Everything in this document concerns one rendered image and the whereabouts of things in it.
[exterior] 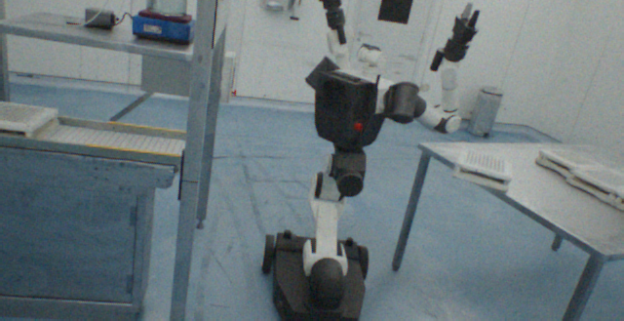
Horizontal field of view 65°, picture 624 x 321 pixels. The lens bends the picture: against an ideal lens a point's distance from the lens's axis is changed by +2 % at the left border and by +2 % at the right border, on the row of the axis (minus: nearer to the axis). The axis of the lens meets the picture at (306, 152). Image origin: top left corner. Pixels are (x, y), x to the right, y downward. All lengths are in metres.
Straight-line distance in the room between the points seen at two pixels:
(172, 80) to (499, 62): 5.45
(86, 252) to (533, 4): 6.06
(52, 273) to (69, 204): 0.34
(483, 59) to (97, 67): 4.68
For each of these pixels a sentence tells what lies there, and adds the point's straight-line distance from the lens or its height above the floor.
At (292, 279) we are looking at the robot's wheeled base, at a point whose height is 0.17.
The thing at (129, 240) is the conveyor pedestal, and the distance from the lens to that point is 2.14.
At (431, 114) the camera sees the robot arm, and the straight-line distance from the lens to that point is 2.07.
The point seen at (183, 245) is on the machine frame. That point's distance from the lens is 1.98.
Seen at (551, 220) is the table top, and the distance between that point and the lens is 2.19.
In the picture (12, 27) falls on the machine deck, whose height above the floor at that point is 1.25.
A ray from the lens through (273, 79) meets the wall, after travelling 5.78.
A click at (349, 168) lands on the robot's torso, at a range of 2.05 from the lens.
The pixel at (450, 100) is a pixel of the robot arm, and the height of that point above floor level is 1.18.
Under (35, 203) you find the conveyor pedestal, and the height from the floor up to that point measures 0.56.
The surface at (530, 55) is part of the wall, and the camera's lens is 7.17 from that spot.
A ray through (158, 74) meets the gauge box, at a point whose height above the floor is 1.10.
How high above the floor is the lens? 1.57
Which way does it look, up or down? 20 degrees down
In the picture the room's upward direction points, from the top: 10 degrees clockwise
